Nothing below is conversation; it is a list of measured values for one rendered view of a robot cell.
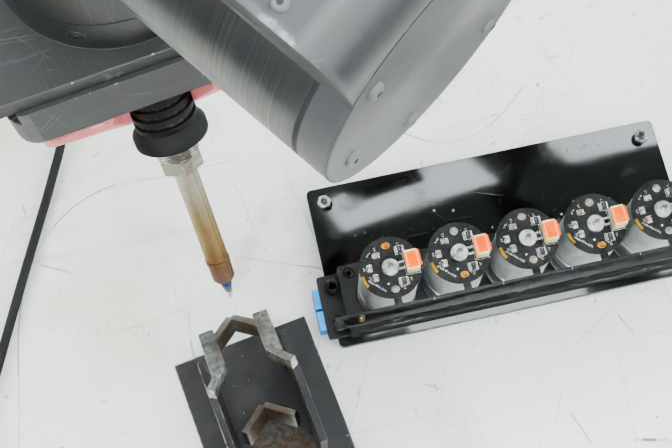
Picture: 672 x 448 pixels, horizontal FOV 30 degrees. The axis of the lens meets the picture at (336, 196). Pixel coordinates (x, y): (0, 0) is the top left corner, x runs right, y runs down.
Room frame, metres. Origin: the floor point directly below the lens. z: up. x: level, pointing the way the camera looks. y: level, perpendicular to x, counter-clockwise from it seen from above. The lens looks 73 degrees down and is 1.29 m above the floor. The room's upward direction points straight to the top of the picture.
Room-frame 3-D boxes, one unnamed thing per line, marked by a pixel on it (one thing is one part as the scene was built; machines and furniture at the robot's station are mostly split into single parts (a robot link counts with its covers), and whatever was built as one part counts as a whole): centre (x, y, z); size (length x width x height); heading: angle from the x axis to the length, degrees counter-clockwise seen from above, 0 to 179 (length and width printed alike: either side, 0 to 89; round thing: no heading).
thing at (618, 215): (0.14, -0.11, 0.82); 0.01 x 0.01 x 0.01; 13
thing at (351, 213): (0.15, -0.07, 0.76); 0.16 x 0.07 x 0.01; 103
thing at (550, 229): (0.13, -0.08, 0.82); 0.01 x 0.01 x 0.01; 13
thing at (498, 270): (0.13, -0.08, 0.79); 0.02 x 0.02 x 0.05
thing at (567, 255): (0.14, -0.10, 0.79); 0.02 x 0.02 x 0.05
